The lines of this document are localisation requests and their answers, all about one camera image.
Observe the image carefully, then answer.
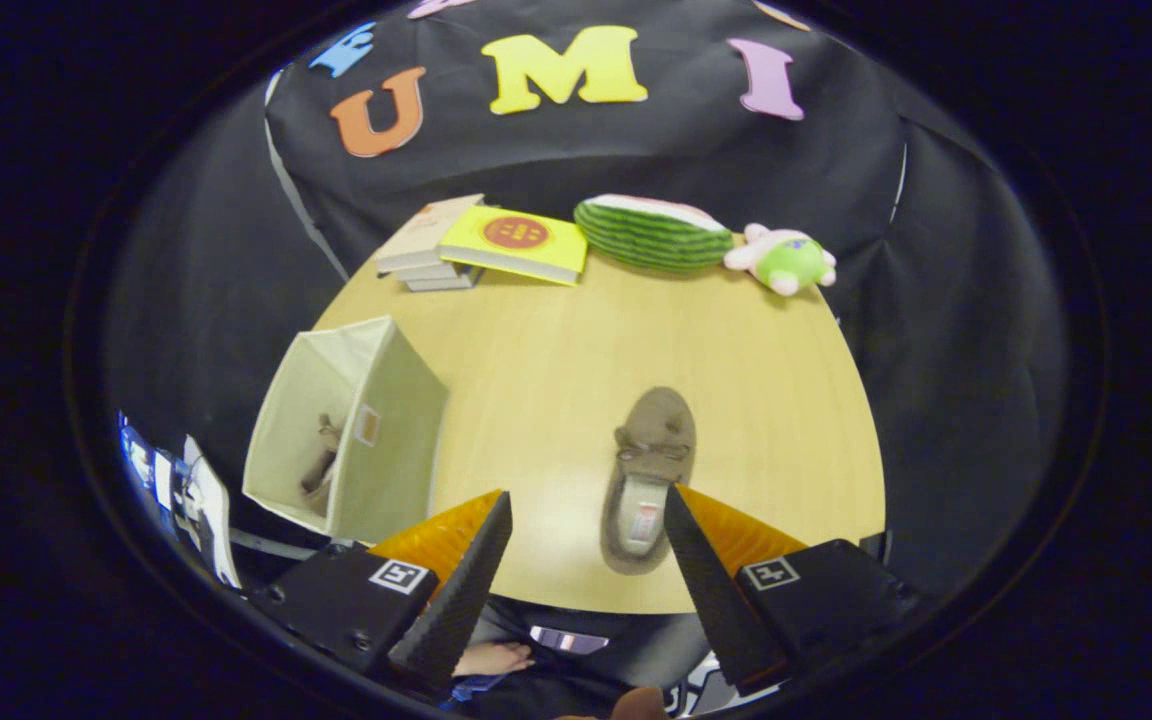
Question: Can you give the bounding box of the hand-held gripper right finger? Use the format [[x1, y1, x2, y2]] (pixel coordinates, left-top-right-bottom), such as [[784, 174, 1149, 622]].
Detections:
[[663, 484, 922, 696]]

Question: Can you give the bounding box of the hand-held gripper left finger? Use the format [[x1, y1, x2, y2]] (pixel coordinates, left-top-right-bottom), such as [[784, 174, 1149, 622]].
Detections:
[[248, 489, 514, 696]]

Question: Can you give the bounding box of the brown shoe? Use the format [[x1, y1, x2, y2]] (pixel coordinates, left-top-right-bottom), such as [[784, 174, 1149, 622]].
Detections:
[[601, 387, 697, 576], [301, 414, 345, 518]]

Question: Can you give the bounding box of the beige fabric storage box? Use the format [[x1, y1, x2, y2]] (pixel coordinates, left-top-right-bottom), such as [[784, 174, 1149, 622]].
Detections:
[[242, 316, 449, 544]]

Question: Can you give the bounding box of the white side desk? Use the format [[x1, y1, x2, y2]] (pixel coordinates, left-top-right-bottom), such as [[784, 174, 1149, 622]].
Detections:
[[181, 435, 243, 591]]

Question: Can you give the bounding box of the pink and green plush toy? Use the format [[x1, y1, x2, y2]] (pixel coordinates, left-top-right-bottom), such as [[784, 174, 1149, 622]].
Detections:
[[724, 223, 837, 297]]

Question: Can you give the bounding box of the computer monitor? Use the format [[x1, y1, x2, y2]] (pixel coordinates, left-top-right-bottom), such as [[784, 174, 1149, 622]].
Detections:
[[119, 412, 187, 521]]

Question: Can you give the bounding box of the watermelon slice plush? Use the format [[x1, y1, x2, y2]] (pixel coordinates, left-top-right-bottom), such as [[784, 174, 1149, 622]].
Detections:
[[574, 194, 735, 273]]

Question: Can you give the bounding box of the yellow book with red circle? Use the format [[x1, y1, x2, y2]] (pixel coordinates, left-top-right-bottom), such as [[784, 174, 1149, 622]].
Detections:
[[438, 206, 589, 287]]

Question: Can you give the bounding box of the beige book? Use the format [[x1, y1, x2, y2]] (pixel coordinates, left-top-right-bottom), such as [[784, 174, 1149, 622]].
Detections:
[[374, 194, 485, 273]]

